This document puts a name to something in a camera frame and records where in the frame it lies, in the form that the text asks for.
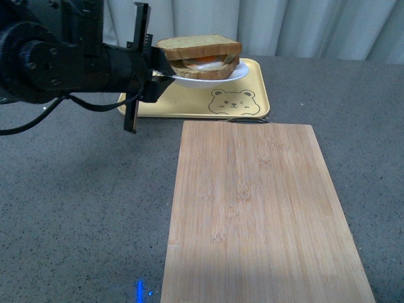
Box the black cable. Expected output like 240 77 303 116
0 74 145 136

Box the fried egg filling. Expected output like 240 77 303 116
182 55 227 71

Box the grey curtain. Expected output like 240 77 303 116
102 0 404 66

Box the black metal board handle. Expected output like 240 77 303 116
226 117 269 124

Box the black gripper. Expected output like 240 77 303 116
105 2 174 133

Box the bamboo cutting board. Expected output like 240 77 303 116
161 121 374 302

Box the yellow bear tray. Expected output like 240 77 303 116
138 58 270 119

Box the white plate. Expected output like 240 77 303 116
151 61 249 90

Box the bread slice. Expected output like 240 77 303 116
169 57 240 80
156 34 242 61

